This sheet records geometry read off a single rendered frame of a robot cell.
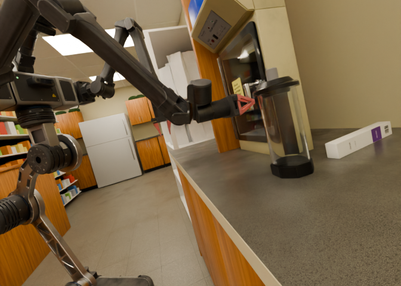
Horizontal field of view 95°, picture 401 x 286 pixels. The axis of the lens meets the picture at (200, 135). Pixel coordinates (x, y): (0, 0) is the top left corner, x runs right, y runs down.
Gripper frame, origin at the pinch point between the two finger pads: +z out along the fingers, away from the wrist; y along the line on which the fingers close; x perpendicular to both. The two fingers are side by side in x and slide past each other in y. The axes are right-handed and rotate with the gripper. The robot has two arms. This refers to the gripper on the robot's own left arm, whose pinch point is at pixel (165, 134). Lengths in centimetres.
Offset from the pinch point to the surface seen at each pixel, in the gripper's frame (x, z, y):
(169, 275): 49, 110, -23
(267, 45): -46, -19, 34
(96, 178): 444, 79, -173
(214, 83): -8.9, -18.0, 29.1
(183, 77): 80, -45, 36
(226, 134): -8.8, 7.7, 28.9
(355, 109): -39, 9, 75
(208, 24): -29, -36, 24
